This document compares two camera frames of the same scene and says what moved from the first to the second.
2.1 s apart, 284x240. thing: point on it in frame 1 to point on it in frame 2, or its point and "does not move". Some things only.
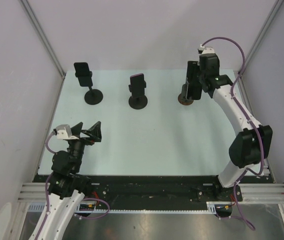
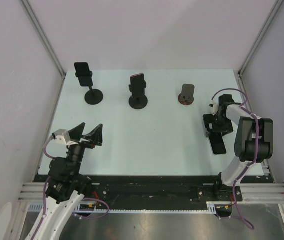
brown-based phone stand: [182, 98] does not move
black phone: [194, 91] to [217, 143]
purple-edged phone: [137, 85] does not move
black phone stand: [138, 102] does not move
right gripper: [194, 66] to [209, 118]
